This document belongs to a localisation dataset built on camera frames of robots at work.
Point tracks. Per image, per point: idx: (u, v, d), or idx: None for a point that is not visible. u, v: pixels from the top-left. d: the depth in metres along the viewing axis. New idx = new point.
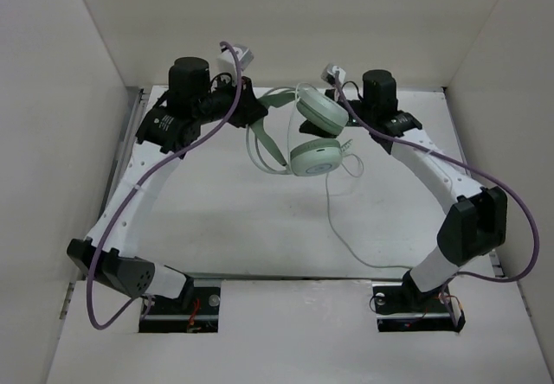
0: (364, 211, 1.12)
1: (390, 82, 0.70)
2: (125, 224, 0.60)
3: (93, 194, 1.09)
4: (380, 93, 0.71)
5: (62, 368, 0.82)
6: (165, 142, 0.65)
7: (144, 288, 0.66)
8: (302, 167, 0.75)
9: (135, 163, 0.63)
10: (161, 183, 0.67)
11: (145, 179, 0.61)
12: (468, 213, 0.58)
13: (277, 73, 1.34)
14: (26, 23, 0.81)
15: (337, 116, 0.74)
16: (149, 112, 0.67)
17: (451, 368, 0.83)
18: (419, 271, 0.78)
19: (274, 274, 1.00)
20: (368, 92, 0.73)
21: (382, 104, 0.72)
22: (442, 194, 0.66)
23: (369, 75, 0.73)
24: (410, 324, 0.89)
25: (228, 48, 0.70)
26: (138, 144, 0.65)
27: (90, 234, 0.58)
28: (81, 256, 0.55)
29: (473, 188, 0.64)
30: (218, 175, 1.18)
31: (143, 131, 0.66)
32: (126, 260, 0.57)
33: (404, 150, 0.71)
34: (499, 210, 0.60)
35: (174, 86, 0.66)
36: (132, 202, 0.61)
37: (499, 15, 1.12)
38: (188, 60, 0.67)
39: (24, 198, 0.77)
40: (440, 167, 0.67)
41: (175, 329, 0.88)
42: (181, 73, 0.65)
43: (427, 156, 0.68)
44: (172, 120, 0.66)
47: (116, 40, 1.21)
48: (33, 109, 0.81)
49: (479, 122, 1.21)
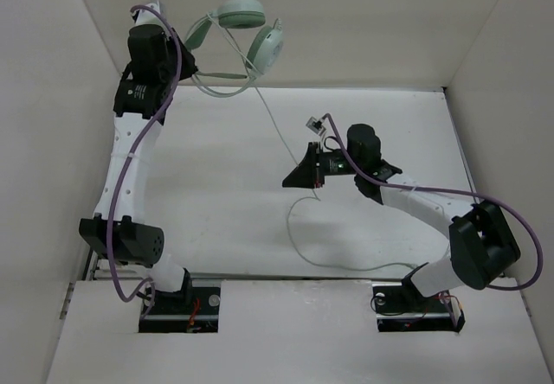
0: (363, 211, 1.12)
1: (375, 143, 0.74)
2: (130, 191, 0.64)
3: (93, 194, 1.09)
4: (367, 152, 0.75)
5: (62, 369, 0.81)
6: (145, 108, 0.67)
7: (160, 251, 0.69)
8: (264, 61, 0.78)
9: (122, 134, 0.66)
10: (150, 148, 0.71)
11: (138, 148, 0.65)
12: (468, 232, 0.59)
13: (278, 74, 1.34)
14: (26, 24, 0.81)
15: (251, 7, 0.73)
16: (119, 86, 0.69)
17: (450, 368, 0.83)
18: (421, 276, 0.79)
19: (274, 274, 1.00)
20: (353, 150, 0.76)
21: (367, 161, 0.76)
22: (439, 222, 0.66)
23: (354, 135, 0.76)
24: (410, 324, 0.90)
25: (142, 7, 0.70)
26: (118, 117, 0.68)
27: (99, 209, 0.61)
28: (95, 231, 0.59)
29: (464, 208, 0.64)
30: (218, 176, 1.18)
31: (119, 105, 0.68)
32: (140, 225, 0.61)
33: (391, 193, 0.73)
34: (498, 222, 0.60)
35: (136, 56, 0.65)
36: (131, 169, 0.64)
37: (499, 15, 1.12)
38: (140, 28, 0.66)
39: (24, 199, 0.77)
40: (428, 196, 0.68)
41: (175, 329, 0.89)
42: (140, 41, 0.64)
43: (412, 192, 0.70)
44: (145, 87, 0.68)
47: (116, 39, 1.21)
48: (32, 108, 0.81)
49: (479, 121, 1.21)
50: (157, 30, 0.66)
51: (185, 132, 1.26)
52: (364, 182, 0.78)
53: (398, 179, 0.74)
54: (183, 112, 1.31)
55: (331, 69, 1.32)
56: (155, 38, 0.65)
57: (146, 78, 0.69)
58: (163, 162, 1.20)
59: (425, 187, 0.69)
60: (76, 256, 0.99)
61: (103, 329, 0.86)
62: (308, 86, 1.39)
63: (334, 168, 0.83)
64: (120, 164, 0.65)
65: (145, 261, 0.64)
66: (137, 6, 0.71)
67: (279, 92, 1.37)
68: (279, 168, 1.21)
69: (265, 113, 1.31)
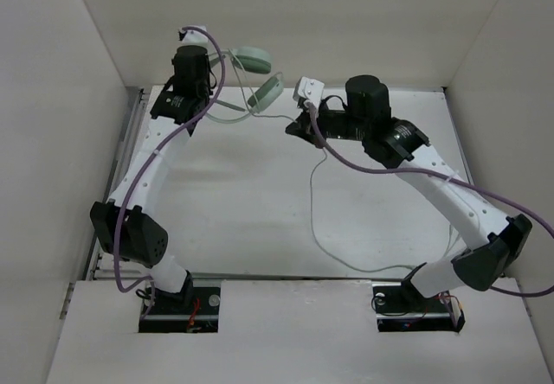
0: (363, 211, 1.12)
1: (380, 90, 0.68)
2: (146, 185, 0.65)
3: (92, 194, 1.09)
4: (373, 104, 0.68)
5: (62, 369, 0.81)
6: (178, 116, 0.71)
7: (160, 255, 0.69)
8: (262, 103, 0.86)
9: (151, 135, 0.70)
10: (177, 153, 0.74)
11: (164, 146, 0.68)
12: (501, 253, 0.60)
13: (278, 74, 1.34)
14: (26, 24, 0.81)
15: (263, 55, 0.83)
16: (157, 95, 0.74)
17: (450, 368, 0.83)
18: (420, 278, 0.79)
19: (273, 274, 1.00)
20: (357, 104, 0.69)
21: (376, 115, 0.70)
22: (466, 227, 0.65)
23: (356, 86, 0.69)
24: (410, 324, 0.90)
25: (195, 28, 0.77)
26: (152, 118, 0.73)
27: (113, 197, 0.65)
28: (105, 214, 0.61)
29: (497, 220, 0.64)
30: (218, 175, 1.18)
31: (156, 109, 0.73)
32: (149, 217, 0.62)
33: (416, 176, 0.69)
34: (524, 240, 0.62)
35: (180, 71, 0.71)
36: (152, 165, 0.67)
37: (499, 14, 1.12)
38: (188, 48, 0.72)
39: (24, 199, 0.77)
40: (460, 197, 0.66)
41: (175, 329, 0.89)
42: (187, 60, 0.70)
43: (446, 184, 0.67)
44: (183, 99, 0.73)
47: (116, 39, 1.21)
48: (32, 108, 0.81)
49: (479, 121, 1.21)
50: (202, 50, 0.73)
51: None
52: (376, 147, 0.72)
53: (426, 158, 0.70)
54: None
55: (331, 69, 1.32)
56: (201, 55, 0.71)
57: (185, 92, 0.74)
58: None
59: (460, 182, 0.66)
60: (76, 256, 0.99)
61: (103, 329, 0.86)
62: None
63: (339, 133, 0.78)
64: (144, 159, 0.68)
65: (144, 259, 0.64)
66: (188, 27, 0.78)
67: None
68: (279, 168, 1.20)
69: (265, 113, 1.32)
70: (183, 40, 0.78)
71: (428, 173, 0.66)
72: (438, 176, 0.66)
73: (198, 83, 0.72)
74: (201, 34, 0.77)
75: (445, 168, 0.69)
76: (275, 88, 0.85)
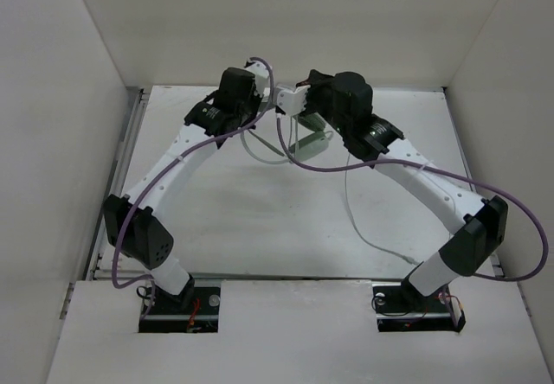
0: (363, 211, 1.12)
1: (365, 92, 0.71)
2: (163, 188, 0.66)
3: (92, 194, 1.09)
4: (359, 104, 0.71)
5: (62, 368, 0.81)
6: (210, 126, 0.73)
7: (162, 260, 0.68)
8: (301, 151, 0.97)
9: (181, 139, 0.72)
10: (200, 163, 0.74)
11: (189, 153, 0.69)
12: (479, 233, 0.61)
13: (278, 73, 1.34)
14: (25, 24, 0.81)
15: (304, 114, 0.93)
16: (196, 103, 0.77)
17: (450, 368, 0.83)
18: (418, 277, 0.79)
19: (273, 274, 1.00)
20: (342, 101, 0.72)
21: (358, 113, 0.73)
22: (444, 212, 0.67)
23: (343, 86, 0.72)
24: (410, 324, 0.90)
25: (262, 60, 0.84)
26: (185, 124, 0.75)
27: (130, 194, 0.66)
28: (116, 210, 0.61)
29: (473, 203, 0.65)
30: (219, 175, 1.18)
31: (191, 117, 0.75)
32: (157, 221, 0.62)
33: (392, 167, 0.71)
34: (502, 219, 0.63)
35: (225, 86, 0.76)
36: (172, 170, 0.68)
37: (499, 14, 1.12)
38: (240, 69, 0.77)
39: (23, 199, 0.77)
40: (436, 183, 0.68)
41: (174, 329, 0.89)
42: (233, 77, 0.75)
43: (421, 172, 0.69)
44: (218, 112, 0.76)
47: (116, 40, 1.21)
48: (32, 108, 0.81)
49: (479, 121, 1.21)
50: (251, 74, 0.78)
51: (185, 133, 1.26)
52: (357, 144, 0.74)
53: (401, 150, 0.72)
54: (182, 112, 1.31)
55: (331, 69, 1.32)
56: (249, 77, 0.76)
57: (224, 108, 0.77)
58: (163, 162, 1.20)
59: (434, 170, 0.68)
60: (76, 256, 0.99)
61: (103, 329, 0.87)
62: None
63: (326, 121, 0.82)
64: (168, 163, 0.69)
65: (145, 261, 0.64)
66: (258, 58, 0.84)
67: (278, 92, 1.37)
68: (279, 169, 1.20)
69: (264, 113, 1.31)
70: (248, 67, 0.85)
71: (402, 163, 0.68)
72: (412, 164, 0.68)
73: (237, 100, 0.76)
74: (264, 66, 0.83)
75: (420, 157, 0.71)
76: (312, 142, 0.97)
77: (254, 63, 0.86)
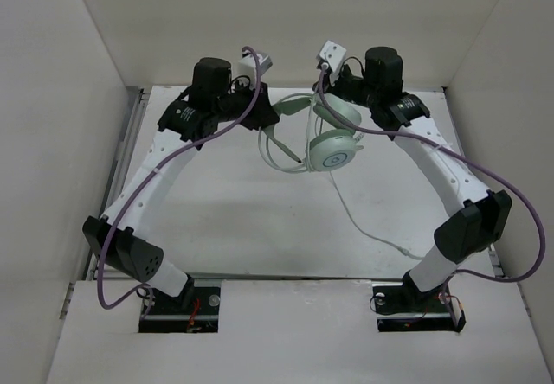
0: (365, 211, 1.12)
1: (396, 60, 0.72)
2: (142, 204, 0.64)
3: (92, 194, 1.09)
4: (386, 72, 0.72)
5: (62, 368, 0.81)
6: (186, 131, 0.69)
7: (152, 272, 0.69)
8: (319, 157, 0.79)
9: (156, 149, 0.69)
10: (180, 170, 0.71)
11: (164, 164, 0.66)
12: (473, 219, 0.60)
13: (278, 73, 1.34)
14: (25, 25, 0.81)
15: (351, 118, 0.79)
16: (170, 105, 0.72)
17: (450, 368, 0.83)
18: (418, 270, 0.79)
19: (273, 274, 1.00)
20: (372, 71, 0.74)
21: (386, 84, 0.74)
22: (447, 193, 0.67)
23: (374, 54, 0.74)
24: (409, 324, 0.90)
25: (252, 54, 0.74)
26: (159, 131, 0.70)
27: (108, 213, 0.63)
28: (96, 232, 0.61)
29: (477, 191, 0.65)
30: (220, 175, 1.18)
31: (164, 121, 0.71)
32: (140, 240, 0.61)
33: (410, 142, 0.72)
34: (504, 214, 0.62)
35: (199, 81, 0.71)
36: (150, 184, 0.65)
37: (499, 15, 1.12)
38: (213, 60, 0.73)
39: (23, 199, 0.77)
40: (447, 164, 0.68)
41: (175, 329, 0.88)
42: (207, 71, 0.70)
43: (434, 151, 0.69)
44: (194, 112, 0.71)
47: (116, 40, 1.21)
48: (32, 108, 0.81)
49: (479, 121, 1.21)
50: (226, 64, 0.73)
51: None
52: (381, 115, 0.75)
53: (422, 128, 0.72)
54: None
55: None
56: (222, 68, 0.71)
57: (200, 105, 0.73)
58: None
59: (448, 151, 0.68)
60: (75, 256, 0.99)
61: (102, 329, 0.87)
62: (308, 86, 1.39)
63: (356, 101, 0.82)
64: (144, 176, 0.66)
65: (134, 276, 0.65)
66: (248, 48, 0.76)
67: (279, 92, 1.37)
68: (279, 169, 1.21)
69: None
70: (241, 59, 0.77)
71: (419, 137, 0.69)
72: (428, 143, 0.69)
73: (212, 97, 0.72)
74: (253, 58, 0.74)
75: (440, 138, 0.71)
76: (336, 140, 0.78)
77: (247, 54, 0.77)
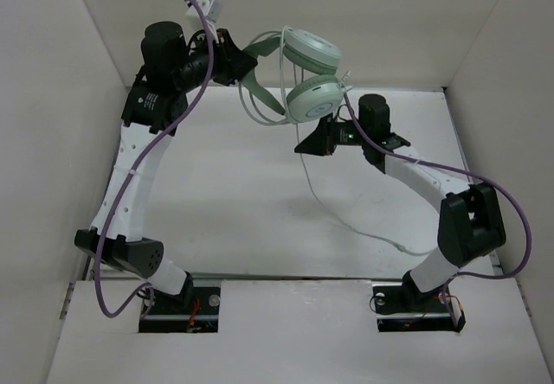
0: (363, 211, 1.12)
1: (384, 108, 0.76)
2: (127, 209, 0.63)
3: (92, 194, 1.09)
4: (376, 119, 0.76)
5: (62, 369, 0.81)
6: (154, 122, 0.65)
7: (157, 265, 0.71)
8: (303, 109, 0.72)
9: (126, 146, 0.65)
10: (157, 164, 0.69)
11: (139, 163, 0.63)
12: (460, 208, 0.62)
13: (277, 73, 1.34)
14: (25, 24, 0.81)
15: (329, 60, 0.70)
16: (130, 91, 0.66)
17: (450, 368, 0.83)
18: (419, 270, 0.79)
19: (273, 274, 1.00)
20: (363, 116, 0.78)
21: (376, 128, 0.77)
22: (434, 196, 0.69)
23: (366, 101, 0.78)
24: (409, 324, 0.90)
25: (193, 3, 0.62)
26: (125, 126, 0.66)
27: (95, 223, 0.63)
28: (88, 245, 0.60)
29: (460, 186, 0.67)
30: (220, 175, 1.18)
31: (128, 114, 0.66)
32: (135, 246, 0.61)
33: (395, 163, 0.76)
34: (491, 204, 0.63)
35: (149, 61, 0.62)
36: (130, 186, 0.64)
37: (499, 15, 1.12)
38: (157, 29, 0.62)
39: (23, 199, 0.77)
40: (428, 172, 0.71)
41: (175, 329, 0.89)
42: (153, 48, 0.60)
43: (415, 166, 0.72)
44: (156, 97, 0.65)
47: (116, 40, 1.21)
48: (32, 109, 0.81)
49: (479, 121, 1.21)
50: (175, 34, 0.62)
51: (185, 133, 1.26)
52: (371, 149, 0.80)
53: (403, 151, 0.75)
54: None
55: None
56: (171, 42, 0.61)
57: (161, 85, 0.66)
58: (163, 162, 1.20)
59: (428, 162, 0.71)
60: (76, 256, 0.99)
61: (103, 329, 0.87)
62: None
63: (344, 138, 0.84)
64: (122, 179, 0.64)
65: (139, 273, 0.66)
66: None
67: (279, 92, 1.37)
68: (279, 167, 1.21)
69: None
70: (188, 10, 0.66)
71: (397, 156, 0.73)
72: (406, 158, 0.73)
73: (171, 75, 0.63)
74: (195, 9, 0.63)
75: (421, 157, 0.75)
76: (318, 90, 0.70)
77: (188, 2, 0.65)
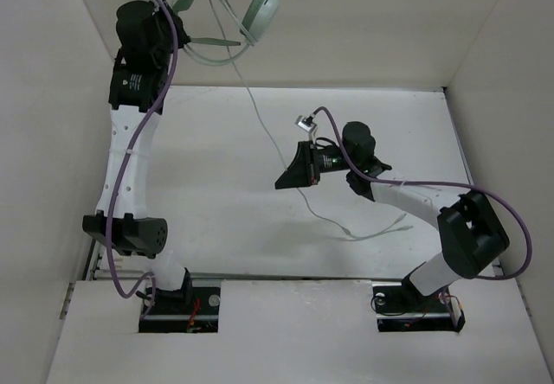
0: (363, 211, 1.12)
1: (369, 141, 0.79)
2: (130, 188, 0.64)
3: (92, 195, 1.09)
4: (363, 151, 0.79)
5: (62, 369, 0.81)
6: (142, 101, 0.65)
7: (164, 241, 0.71)
8: (261, 30, 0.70)
9: (119, 128, 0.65)
10: (151, 140, 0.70)
11: (134, 144, 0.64)
12: (456, 221, 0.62)
13: (278, 74, 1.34)
14: (25, 25, 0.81)
15: None
16: (112, 76, 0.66)
17: (450, 368, 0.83)
18: (420, 275, 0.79)
19: (273, 274, 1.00)
20: (349, 150, 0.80)
21: (362, 160, 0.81)
22: (429, 213, 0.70)
23: (351, 134, 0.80)
24: (410, 324, 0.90)
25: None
26: (113, 109, 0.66)
27: (99, 207, 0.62)
28: (98, 227, 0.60)
29: (451, 199, 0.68)
30: (220, 176, 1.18)
31: (115, 97, 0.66)
32: (143, 220, 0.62)
33: (383, 188, 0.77)
34: (485, 211, 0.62)
35: (126, 43, 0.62)
36: (130, 166, 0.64)
37: (499, 14, 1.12)
38: (128, 9, 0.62)
39: (22, 198, 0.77)
40: (416, 190, 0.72)
41: (175, 329, 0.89)
42: (131, 28, 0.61)
43: (401, 188, 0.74)
44: (140, 77, 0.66)
47: (116, 40, 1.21)
48: (32, 109, 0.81)
49: (479, 121, 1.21)
50: (148, 11, 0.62)
51: (185, 134, 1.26)
52: (356, 179, 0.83)
53: (387, 176, 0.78)
54: (183, 112, 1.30)
55: (332, 68, 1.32)
56: (146, 22, 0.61)
57: (141, 64, 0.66)
58: (162, 163, 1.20)
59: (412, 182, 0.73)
60: (76, 256, 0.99)
61: (102, 329, 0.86)
62: (308, 86, 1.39)
63: (329, 163, 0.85)
64: (120, 161, 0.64)
65: (149, 252, 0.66)
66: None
67: (279, 92, 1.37)
68: (279, 168, 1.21)
69: (266, 115, 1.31)
70: None
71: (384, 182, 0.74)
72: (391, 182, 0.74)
73: (151, 54, 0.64)
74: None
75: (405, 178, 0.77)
76: (266, 5, 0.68)
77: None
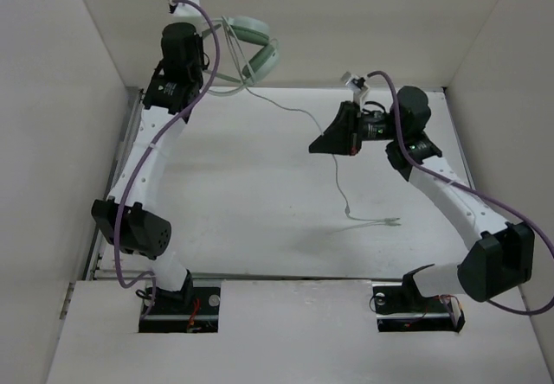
0: (363, 211, 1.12)
1: (423, 112, 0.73)
2: (144, 180, 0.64)
3: (92, 194, 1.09)
4: (413, 121, 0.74)
5: (62, 369, 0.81)
6: (172, 104, 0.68)
7: (164, 245, 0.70)
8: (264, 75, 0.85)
9: (145, 124, 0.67)
10: (172, 143, 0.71)
11: (159, 138, 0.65)
12: (493, 251, 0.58)
13: (278, 74, 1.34)
14: (25, 25, 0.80)
15: (263, 28, 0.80)
16: (150, 82, 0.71)
17: (449, 368, 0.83)
18: (422, 275, 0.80)
19: (273, 274, 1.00)
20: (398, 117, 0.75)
21: (410, 131, 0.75)
22: (465, 227, 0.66)
23: (406, 101, 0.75)
24: (410, 324, 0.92)
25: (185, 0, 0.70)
26: (145, 108, 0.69)
27: (112, 195, 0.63)
28: (106, 213, 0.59)
29: (497, 222, 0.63)
30: (221, 175, 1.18)
31: (149, 98, 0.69)
32: (151, 214, 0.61)
33: (425, 179, 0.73)
34: (525, 247, 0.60)
35: (169, 56, 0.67)
36: (149, 160, 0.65)
37: (499, 14, 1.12)
38: (175, 28, 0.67)
39: (23, 198, 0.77)
40: (461, 199, 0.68)
41: (175, 329, 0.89)
42: (174, 42, 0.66)
43: (447, 186, 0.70)
44: (175, 86, 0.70)
47: (116, 39, 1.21)
48: (32, 109, 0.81)
49: (479, 120, 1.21)
50: (190, 32, 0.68)
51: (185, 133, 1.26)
52: (397, 153, 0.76)
53: (434, 165, 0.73)
54: None
55: (332, 68, 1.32)
56: (189, 40, 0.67)
57: (178, 76, 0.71)
58: None
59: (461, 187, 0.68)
60: (76, 256, 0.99)
61: (102, 329, 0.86)
62: (308, 86, 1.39)
63: (373, 132, 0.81)
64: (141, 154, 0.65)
65: (151, 251, 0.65)
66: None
67: (279, 92, 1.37)
68: (280, 167, 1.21)
69: (266, 115, 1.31)
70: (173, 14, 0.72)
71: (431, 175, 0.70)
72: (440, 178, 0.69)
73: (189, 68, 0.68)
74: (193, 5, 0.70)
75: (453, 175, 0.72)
76: (272, 59, 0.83)
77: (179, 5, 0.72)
